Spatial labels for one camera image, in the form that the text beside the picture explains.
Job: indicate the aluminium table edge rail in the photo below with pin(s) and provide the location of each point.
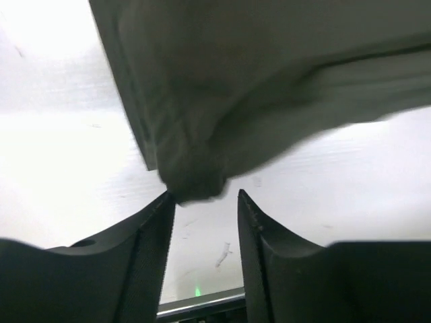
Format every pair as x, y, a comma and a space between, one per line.
201, 306

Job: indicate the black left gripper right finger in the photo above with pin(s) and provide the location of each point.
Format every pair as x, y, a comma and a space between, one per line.
290, 279

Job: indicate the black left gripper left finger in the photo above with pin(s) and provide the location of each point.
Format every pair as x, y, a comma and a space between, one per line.
115, 275

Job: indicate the dark olive green shorts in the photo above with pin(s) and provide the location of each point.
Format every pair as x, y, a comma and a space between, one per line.
215, 89

